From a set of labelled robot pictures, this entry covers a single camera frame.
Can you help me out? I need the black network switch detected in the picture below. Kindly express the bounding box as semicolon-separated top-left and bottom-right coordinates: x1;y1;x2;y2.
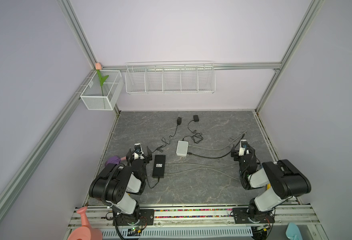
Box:
152;155;166;178

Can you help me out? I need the thick black cable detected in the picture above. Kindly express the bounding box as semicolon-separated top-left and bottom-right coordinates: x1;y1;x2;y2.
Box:
186;133;246;160

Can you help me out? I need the black power adapter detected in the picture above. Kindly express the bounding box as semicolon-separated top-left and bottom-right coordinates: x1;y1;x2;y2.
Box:
145;116;183;189
182;115;204;144

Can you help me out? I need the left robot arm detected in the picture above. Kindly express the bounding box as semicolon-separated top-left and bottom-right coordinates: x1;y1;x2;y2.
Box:
89;144;153;226

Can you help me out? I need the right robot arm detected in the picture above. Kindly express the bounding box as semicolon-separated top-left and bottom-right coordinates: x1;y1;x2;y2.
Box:
231;144;312;224

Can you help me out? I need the purple pink toy shovel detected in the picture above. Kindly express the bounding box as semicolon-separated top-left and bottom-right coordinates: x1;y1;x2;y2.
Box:
105;156;127;167

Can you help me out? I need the white mesh box basket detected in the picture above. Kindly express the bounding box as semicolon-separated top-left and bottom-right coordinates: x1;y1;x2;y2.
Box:
80;70;124;111

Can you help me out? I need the light blue toy scoop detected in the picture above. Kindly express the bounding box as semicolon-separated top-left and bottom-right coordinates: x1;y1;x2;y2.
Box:
286;223;303;240

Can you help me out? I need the pink watering can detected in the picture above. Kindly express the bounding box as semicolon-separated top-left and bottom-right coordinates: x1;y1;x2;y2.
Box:
68;207;103;240

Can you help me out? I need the artificial tulip flower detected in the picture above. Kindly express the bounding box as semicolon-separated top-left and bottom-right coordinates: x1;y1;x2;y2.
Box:
95;63;109;96

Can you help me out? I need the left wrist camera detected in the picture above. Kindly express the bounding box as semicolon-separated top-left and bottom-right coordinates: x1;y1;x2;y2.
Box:
134;143;143;160

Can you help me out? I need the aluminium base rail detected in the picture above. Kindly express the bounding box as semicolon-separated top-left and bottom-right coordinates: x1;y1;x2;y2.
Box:
86;205;321;240

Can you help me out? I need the white wire wall basket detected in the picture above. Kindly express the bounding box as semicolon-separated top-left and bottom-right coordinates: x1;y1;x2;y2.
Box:
125;61;216;94

